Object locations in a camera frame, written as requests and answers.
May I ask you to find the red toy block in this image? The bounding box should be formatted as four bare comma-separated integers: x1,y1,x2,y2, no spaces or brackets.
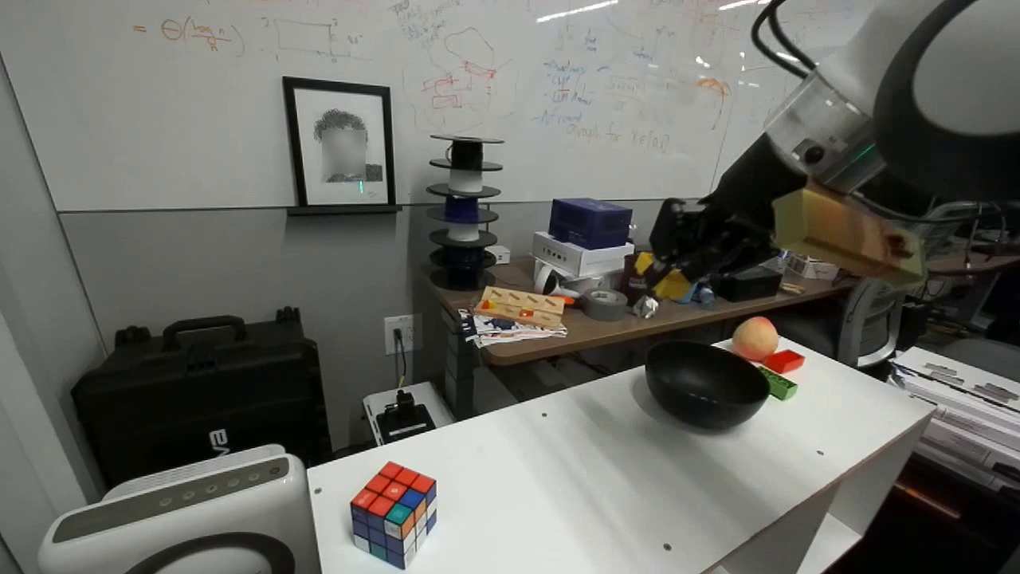
765,352,804,373

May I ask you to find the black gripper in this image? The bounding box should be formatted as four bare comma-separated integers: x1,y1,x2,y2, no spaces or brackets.
652,133,808,282

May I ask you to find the stack of filament spools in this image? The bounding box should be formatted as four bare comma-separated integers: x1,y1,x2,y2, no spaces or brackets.
432,133,502,290

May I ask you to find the peach fruit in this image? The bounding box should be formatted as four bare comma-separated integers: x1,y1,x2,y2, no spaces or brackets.
734,316,778,362

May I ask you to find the multicoloured puzzle cube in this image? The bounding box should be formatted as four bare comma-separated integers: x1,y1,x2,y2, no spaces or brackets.
351,463,438,569

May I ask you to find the wall power outlet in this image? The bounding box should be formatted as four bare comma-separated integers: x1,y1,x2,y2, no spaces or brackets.
384,316,414,354

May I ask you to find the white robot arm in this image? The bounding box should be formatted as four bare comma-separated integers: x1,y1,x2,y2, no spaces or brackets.
643,0,1020,285

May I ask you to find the black hard case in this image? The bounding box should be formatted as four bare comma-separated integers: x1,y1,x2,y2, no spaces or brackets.
71,307,332,489

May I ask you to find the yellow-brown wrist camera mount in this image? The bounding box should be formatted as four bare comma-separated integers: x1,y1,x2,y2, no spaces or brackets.
773,189,925,285

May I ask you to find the framed portrait picture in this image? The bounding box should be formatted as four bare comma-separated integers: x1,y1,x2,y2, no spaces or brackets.
280,77,396,212

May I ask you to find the grey office chair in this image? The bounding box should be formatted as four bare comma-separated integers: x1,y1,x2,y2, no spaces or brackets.
835,282,949,370

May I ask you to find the black bowl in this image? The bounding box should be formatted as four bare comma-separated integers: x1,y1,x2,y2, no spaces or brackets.
643,340,773,434

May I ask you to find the grey duct tape roll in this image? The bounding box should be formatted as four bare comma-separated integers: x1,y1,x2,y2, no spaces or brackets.
585,286,628,321

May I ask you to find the purple box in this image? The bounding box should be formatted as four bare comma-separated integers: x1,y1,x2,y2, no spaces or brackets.
550,198,631,248

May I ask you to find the wooden desk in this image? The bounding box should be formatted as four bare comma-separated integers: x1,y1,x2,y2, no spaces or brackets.
432,255,1018,368

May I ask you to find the colourful wooden puzzle board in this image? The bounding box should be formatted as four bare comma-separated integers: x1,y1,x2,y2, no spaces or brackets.
476,286,564,330

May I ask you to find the white air purifier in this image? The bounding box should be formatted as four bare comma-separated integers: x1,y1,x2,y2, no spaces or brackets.
37,444,313,574

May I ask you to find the yellow toy block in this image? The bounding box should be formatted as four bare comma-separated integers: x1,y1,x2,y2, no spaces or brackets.
635,248,692,304

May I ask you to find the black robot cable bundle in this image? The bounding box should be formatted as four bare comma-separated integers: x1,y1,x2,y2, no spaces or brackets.
750,0,831,82

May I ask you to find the white cardboard box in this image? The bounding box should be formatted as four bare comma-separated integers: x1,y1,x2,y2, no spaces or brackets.
533,231,635,282

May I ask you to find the green toy block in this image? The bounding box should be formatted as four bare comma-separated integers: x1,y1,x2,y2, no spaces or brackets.
761,370,798,403

